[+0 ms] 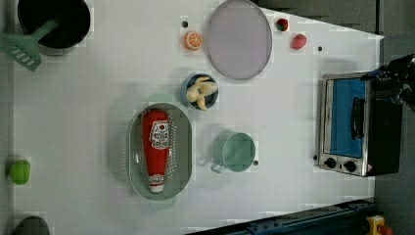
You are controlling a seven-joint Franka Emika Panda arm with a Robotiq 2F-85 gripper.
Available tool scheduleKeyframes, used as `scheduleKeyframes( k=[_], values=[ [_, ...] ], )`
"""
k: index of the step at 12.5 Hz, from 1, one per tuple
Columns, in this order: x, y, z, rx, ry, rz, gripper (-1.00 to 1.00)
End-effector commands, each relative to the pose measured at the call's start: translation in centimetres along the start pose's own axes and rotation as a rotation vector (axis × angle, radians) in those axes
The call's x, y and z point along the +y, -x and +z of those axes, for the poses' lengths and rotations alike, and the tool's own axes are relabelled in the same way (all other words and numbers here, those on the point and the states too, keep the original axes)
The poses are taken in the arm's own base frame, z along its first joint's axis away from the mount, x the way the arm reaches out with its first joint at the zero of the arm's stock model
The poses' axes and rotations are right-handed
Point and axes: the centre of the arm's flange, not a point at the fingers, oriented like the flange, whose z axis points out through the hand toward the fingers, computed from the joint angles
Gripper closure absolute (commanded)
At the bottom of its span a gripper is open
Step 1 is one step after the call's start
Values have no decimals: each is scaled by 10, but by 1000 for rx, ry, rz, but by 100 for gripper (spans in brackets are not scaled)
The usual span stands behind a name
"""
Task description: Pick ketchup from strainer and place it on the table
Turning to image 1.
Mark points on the red ketchup bottle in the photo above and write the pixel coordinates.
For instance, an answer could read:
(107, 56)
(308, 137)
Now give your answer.
(155, 138)

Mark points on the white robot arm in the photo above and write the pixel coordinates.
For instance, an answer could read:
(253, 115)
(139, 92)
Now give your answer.
(394, 82)

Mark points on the green oval strainer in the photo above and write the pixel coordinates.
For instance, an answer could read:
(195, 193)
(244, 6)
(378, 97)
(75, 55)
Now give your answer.
(179, 161)

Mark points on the peeled banana toy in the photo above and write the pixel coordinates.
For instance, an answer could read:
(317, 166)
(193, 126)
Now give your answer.
(198, 92)

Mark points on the mint green mug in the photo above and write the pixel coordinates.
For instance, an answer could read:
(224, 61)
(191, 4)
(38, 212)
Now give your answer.
(234, 151)

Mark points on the orange slice toy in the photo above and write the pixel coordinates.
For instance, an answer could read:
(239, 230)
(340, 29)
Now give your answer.
(193, 40)

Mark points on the round grey plate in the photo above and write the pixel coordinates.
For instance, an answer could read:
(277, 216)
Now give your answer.
(239, 39)

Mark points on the pink strawberry toy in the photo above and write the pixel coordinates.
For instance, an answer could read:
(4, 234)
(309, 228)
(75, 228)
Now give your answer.
(298, 41)

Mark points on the dark red strawberry toy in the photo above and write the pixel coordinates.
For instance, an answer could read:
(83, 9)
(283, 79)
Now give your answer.
(282, 24)

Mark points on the silver toaster oven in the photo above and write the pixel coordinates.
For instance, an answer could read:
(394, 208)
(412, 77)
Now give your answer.
(359, 134)

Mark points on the black cooking pot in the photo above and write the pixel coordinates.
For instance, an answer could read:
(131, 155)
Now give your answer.
(71, 20)

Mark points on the green round toy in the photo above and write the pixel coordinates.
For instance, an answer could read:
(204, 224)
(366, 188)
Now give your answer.
(20, 172)

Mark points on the green slotted spatula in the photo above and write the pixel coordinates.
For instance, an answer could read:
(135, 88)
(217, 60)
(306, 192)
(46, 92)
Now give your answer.
(24, 49)

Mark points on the yellow red emergency button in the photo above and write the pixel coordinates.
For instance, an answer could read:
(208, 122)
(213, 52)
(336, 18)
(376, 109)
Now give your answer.
(377, 226)

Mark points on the dark grey round object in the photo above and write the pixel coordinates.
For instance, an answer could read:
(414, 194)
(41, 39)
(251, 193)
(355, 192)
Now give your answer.
(33, 225)

